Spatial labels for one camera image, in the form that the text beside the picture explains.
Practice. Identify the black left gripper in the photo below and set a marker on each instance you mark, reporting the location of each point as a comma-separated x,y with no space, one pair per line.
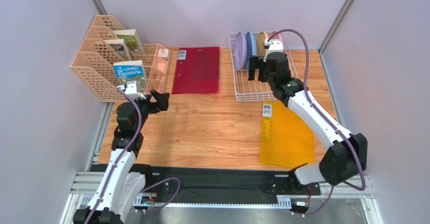
161,103

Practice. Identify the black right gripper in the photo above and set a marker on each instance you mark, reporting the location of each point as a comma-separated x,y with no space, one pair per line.
259,67

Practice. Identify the blue plate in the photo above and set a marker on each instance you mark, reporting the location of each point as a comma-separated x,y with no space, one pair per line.
251,48

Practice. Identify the purple plate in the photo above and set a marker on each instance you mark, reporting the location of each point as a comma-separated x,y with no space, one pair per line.
240,50

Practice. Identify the pink plate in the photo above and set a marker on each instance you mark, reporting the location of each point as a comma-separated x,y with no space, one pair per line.
278,37

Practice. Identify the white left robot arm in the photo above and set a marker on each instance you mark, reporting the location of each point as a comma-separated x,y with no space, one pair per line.
123,178

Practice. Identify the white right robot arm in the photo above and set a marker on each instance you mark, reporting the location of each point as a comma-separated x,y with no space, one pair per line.
346,153

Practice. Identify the blue Treehouse book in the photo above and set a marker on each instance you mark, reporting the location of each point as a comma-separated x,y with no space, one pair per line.
131,71

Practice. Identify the red plastic folder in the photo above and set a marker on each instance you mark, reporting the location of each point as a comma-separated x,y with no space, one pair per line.
197,70

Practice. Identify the small white box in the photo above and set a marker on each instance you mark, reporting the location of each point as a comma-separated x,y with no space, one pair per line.
163,53

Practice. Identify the middle book in organizer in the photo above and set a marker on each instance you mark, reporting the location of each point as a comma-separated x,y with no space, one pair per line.
119,46

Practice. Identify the green book in organizer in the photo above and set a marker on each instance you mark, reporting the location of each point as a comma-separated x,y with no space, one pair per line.
131,39

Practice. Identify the orange plastic folder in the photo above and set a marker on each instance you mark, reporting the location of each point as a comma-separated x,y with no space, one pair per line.
286,140

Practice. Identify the beige plastic file organizer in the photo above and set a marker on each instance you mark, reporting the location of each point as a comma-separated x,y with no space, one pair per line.
93,63

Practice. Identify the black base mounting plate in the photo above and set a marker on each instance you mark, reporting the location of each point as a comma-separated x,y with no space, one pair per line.
220,186

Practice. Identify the white wire dish rack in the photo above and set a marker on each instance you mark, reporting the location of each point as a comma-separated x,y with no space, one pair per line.
246,90

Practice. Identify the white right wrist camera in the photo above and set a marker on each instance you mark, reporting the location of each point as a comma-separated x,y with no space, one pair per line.
273,45

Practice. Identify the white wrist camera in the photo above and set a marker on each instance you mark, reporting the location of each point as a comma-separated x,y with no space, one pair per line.
131,89
273,45

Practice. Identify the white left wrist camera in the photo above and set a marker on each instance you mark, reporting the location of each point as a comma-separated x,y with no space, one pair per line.
131,89

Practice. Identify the aluminium frame rail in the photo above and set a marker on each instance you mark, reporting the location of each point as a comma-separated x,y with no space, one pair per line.
147,200

